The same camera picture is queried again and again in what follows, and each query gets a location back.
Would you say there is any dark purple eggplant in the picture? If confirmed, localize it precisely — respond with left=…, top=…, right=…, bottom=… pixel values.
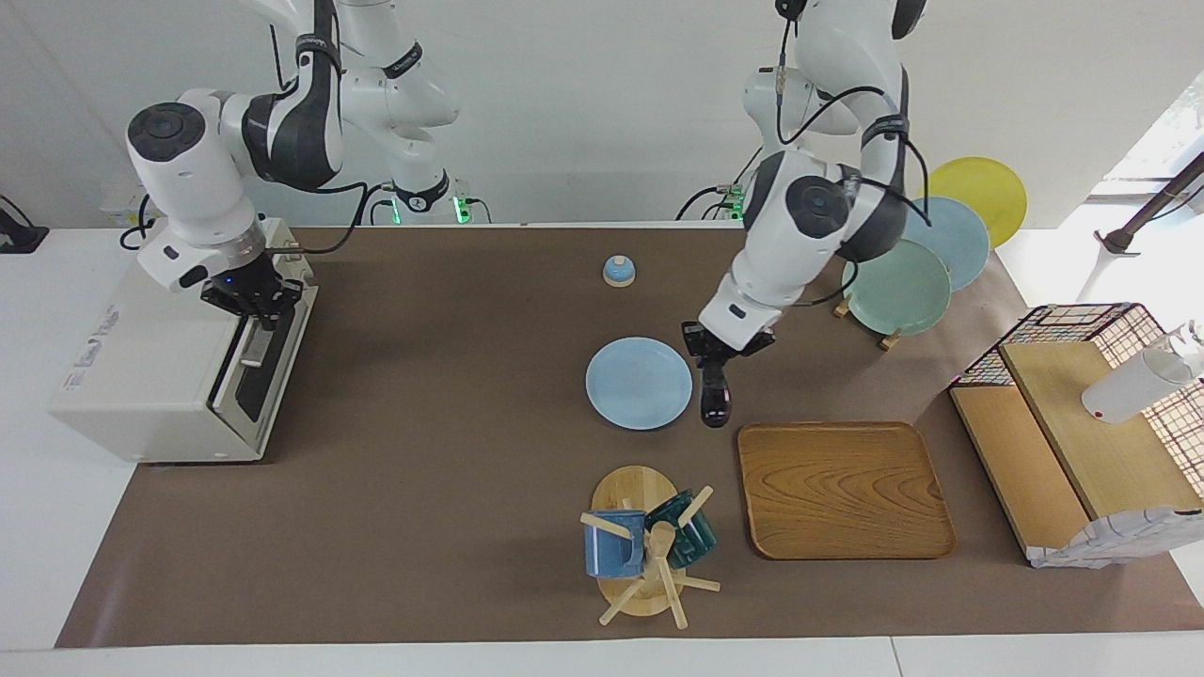
left=700, top=362, right=735, bottom=429

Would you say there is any glass oven door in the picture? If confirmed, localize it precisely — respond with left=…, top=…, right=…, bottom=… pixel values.
left=209, top=282, right=319, bottom=445

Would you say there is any cream toaster oven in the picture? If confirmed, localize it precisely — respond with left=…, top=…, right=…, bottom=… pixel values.
left=47, top=218, right=319, bottom=464

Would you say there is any wooden mug tree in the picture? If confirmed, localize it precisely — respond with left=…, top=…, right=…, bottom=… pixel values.
left=579, top=464, right=722, bottom=629

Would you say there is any white power strip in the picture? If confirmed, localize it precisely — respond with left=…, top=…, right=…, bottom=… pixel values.
left=101, top=183, right=151, bottom=228

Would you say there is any wooden plate rack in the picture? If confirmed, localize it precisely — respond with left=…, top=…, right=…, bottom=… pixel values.
left=833, top=293, right=906, bottom=351

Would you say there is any brown wooden tray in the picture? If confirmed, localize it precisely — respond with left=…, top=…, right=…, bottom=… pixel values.
left=737, top=421, right=958, bottom=562

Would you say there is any dark green mug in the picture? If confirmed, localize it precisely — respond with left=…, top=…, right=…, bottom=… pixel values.
left=645, top=489, right=720, bottom=570

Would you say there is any pale green plate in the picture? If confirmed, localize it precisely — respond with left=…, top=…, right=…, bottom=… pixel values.
left=841, top=238, right=953, bottom=337

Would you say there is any blue mug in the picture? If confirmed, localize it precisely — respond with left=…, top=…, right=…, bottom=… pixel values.
left=583, top=510, right=648, bottom=579

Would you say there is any brown table mat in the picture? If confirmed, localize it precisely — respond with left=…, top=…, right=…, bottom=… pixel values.
left=55, top=226, right=1204, bottom=650

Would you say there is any black clamp device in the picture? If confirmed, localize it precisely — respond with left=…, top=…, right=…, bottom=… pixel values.
left=0, top=195, right=50, bottom=255

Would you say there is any light blue racked plate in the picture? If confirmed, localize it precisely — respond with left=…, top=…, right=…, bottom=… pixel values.
left=901, top=196, right=991, bottom=292

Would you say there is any yellow plate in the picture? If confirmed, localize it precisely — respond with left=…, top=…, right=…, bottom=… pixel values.
left=927, top=156, right=1028, bottom=248

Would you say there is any wooden shelf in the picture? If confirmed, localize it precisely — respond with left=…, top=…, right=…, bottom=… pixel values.
left=950, top=340, right=1204, bottom=565

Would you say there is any white cylindrical object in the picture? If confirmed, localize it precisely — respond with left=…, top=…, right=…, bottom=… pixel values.
left=1082, top=320, right=1204, bottom=424

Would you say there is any patterned white cloth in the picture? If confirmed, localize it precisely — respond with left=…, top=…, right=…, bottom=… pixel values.
left=1028, top=506, right=1204, bottom=570

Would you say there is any black metal stand pole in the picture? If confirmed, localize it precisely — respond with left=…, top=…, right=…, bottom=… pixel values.
left=1096, top=150, right=1204, bottom=257

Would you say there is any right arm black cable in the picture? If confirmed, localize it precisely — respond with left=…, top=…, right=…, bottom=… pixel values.
left=266, top=19, right=387, bottom=257

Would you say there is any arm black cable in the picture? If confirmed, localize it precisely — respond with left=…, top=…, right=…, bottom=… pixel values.
left=266, top=19, right=387, bottom=257
left=775, top=0, right=934, bottom=307

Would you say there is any coiled black power cable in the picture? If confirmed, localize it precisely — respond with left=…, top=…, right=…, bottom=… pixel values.
left=119, top=193, right=166, bottom=251

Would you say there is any right base black cable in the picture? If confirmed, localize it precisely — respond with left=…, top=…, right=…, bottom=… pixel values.
left=356, top=181, right=398, bottom=227

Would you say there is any base black cable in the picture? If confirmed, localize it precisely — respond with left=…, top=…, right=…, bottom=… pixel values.
left=356, top=181, right=398, bottom=227
left=675, top=144, right=763, bottom=223

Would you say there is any left base black cable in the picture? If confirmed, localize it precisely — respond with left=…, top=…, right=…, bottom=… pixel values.
left=675, top=144, right=763, bottom=223

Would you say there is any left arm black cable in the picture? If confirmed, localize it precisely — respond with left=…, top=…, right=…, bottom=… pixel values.
left=775, top=0, right=934, bottom=307

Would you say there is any black wire basket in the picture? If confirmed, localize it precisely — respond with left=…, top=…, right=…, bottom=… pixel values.
left=948, top=303, right=1204, bottom=471

